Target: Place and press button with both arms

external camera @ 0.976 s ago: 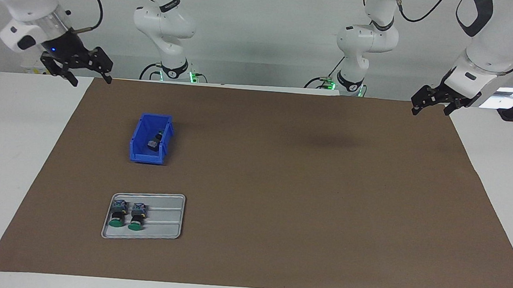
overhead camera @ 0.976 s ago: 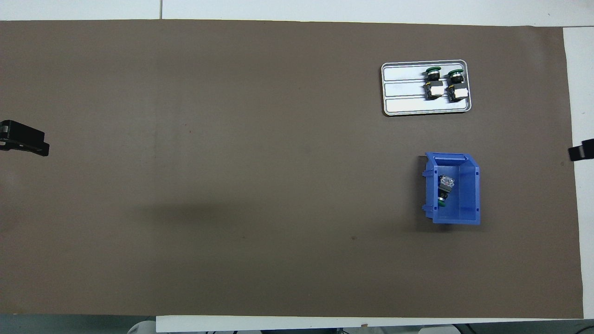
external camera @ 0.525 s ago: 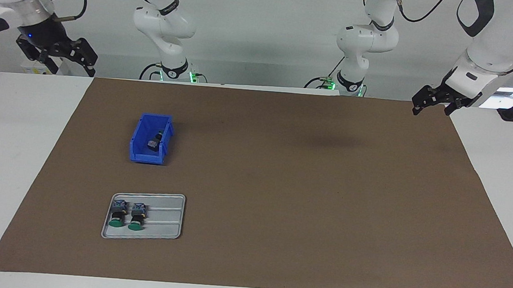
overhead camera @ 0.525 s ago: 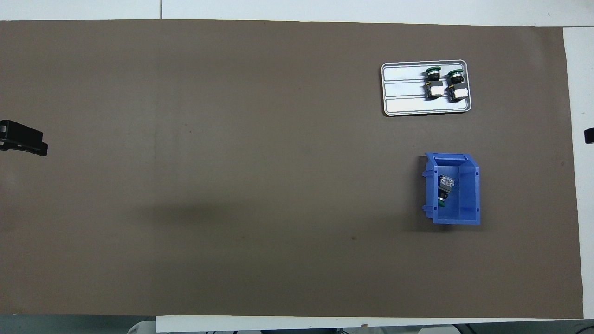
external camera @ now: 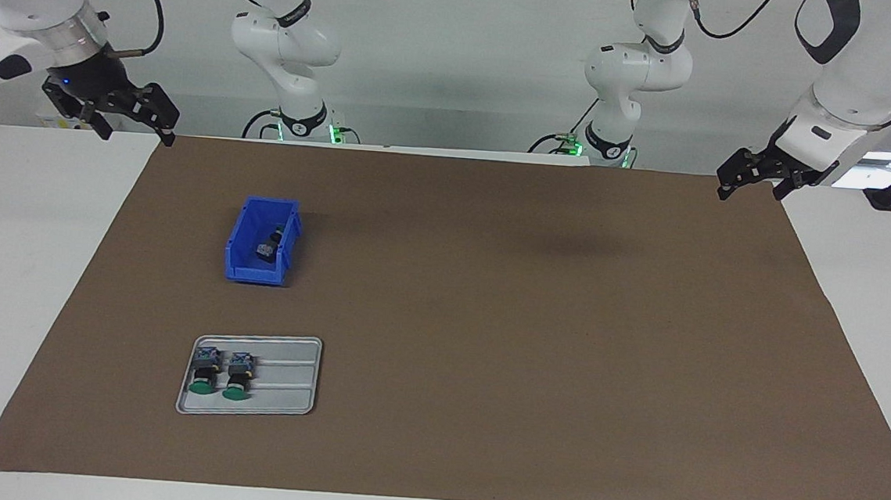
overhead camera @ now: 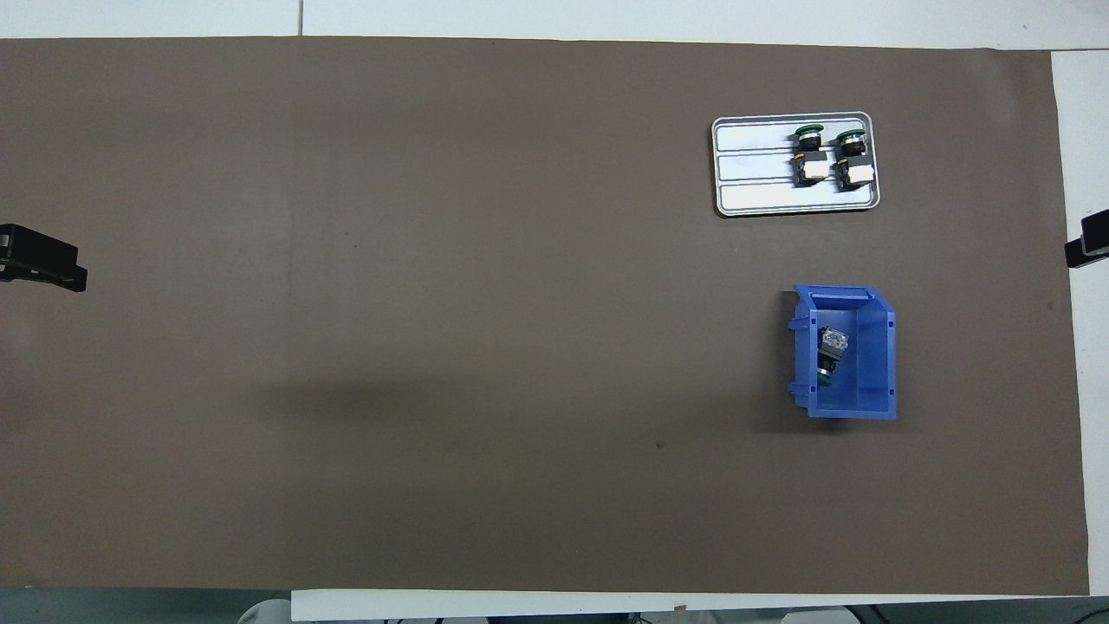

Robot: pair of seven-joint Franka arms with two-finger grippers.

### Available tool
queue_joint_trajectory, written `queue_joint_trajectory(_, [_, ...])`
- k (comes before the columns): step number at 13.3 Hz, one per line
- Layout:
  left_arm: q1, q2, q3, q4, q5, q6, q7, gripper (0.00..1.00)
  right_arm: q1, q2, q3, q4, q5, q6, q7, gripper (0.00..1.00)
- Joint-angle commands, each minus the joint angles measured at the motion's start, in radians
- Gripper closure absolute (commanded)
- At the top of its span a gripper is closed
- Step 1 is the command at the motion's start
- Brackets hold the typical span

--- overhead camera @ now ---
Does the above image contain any blue plastic storage bin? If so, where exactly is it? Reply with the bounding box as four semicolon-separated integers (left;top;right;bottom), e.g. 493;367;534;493
787;283;898;421

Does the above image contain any brown table mat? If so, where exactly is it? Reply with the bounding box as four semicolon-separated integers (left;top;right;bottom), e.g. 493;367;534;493
0;36;1091;597

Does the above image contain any silver metal tray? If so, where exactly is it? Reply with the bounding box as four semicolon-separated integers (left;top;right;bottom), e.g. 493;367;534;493
711;112;881;218

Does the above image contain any green mushroom push button switch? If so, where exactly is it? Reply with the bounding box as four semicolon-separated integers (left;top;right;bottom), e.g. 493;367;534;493
833;127;874;192
791;124;827;187
814;326;850;385

